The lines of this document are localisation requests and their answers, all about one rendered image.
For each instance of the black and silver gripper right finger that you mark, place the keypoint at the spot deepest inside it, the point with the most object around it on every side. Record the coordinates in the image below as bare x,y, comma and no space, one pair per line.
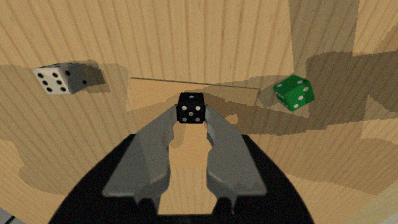
238,169

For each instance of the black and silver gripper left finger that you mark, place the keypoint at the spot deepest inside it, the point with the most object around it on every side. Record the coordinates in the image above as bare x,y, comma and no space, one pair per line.
136,168

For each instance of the green die with white pips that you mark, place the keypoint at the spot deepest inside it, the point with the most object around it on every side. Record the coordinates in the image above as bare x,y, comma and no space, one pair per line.
294,92

